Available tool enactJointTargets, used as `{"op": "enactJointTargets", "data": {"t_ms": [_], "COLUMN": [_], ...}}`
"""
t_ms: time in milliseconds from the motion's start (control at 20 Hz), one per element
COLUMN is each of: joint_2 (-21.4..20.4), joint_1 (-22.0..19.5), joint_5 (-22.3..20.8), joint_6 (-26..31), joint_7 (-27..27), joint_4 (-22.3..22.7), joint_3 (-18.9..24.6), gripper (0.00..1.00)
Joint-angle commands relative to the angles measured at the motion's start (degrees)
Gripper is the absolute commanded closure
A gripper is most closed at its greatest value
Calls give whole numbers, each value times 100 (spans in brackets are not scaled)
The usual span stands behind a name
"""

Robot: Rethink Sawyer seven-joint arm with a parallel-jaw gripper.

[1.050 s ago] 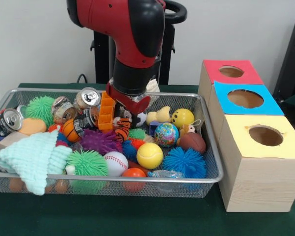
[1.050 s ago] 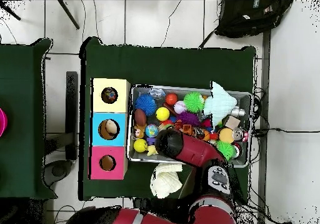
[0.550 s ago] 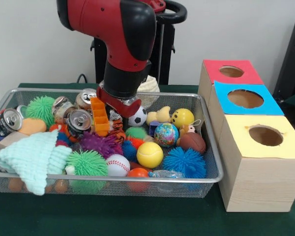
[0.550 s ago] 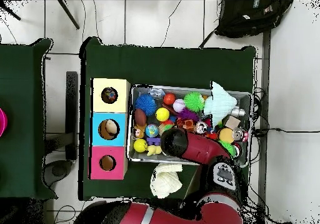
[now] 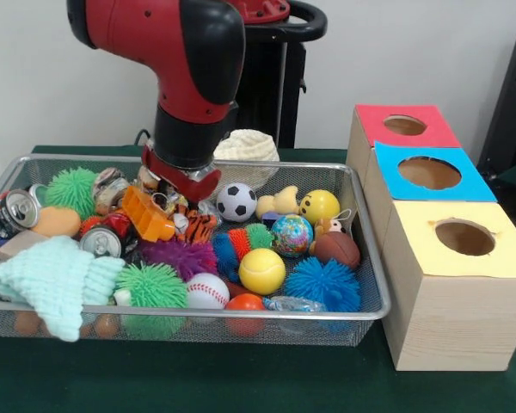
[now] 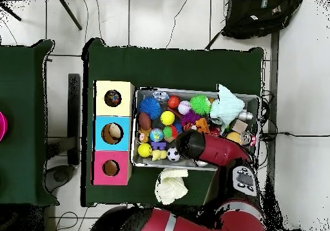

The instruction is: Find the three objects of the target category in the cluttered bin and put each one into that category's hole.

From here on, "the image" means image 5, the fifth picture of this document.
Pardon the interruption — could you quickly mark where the green spiky ball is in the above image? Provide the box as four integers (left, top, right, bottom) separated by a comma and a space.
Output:
45, 167, 100, 220
114, 262, 189, 309

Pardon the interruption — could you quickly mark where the small soccer ball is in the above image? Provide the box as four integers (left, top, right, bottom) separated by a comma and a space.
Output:
216, 183, 258, 223

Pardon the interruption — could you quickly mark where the blue spiky ball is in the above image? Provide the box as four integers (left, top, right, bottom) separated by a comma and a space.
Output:
283, 256, 362, 313

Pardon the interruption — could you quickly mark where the orange plastic block tray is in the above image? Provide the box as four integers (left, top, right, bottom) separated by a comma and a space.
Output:
120, 185, 176, 242

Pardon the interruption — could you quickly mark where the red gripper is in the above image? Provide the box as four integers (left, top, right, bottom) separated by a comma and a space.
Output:
140, 145, 223, 203

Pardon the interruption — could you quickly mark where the black cable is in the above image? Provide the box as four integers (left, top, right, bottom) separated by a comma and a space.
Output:
133, 127, 156, 147

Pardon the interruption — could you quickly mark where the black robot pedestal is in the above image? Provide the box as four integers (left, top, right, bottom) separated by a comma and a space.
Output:
236, 0, 328, 150

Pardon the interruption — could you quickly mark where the striped tiger plush toy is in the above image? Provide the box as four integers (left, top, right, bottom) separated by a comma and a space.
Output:
171, 204, 219, 244

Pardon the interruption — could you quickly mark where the black flat panel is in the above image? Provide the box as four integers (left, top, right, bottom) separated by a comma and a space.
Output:
476, 28, 516, 173

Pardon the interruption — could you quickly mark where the wooden box with three holes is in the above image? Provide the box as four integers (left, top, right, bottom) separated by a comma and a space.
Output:
346, 103, 516, 373

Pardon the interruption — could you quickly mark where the cream knitted cloth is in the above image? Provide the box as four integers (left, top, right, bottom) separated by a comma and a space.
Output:
212, 128, 281, 190

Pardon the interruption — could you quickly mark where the silver wire mesh bin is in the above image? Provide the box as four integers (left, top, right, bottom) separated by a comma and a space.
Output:
0, 153, 392, 348

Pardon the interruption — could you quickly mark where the brown toy football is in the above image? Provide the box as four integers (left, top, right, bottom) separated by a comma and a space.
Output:
313, 231, 362, 270

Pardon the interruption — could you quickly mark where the purple spiky ball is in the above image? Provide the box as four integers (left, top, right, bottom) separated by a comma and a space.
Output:
137, 239, 219, 280

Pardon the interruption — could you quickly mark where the mint green cloth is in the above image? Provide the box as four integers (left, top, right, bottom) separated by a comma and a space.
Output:
0, 235, 126, 343

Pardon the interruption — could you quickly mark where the white baseball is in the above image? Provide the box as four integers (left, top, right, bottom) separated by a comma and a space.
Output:
185, 273, 231, 310

